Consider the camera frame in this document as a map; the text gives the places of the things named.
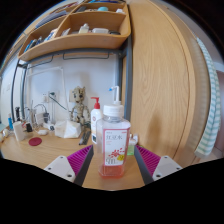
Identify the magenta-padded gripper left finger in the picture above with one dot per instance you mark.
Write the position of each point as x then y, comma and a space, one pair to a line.
60, 166

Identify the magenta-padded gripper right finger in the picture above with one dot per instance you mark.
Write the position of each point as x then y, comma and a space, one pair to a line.
165, 166

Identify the clear drink bottle red liquid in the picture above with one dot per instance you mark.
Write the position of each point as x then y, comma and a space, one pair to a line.
113, 143

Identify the flat round red coaster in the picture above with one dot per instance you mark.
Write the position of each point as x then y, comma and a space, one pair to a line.
35, 141

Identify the white tissue pack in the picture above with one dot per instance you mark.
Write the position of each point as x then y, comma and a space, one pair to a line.
67, 130

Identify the small green bottle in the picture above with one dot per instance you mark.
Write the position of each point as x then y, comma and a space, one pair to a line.
131, 149

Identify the small white oval device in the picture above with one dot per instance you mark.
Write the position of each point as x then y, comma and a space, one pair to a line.
42, 132

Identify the white power strip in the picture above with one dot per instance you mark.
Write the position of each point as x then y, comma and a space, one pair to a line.
49, 126

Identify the white pump bottle red top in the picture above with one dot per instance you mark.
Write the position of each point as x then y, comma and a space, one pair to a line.
95, 116

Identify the round cream pouch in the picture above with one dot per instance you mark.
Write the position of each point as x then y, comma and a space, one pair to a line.
4, 134

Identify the blue white tube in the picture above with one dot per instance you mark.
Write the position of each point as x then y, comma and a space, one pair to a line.
10, 123

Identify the black electric shaver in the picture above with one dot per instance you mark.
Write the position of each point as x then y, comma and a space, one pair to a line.
17, 113

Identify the green white striped towel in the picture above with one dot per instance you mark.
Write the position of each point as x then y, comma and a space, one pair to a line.
210, 110

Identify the clear spray bottle white head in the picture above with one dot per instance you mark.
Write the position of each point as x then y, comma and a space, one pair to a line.
116, 95

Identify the wooden shelf unit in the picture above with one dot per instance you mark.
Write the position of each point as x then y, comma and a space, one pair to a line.
83, 40

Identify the white wall socket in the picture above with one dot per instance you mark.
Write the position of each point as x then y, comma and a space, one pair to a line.
54, 95
45, 98

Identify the white wall box blue mark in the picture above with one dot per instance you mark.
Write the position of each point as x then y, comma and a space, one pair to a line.
71, 96

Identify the grey metal shelf frame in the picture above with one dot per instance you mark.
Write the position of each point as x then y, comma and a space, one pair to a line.
128, 83

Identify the white wall pipe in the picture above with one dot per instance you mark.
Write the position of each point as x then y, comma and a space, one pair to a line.
46, 69

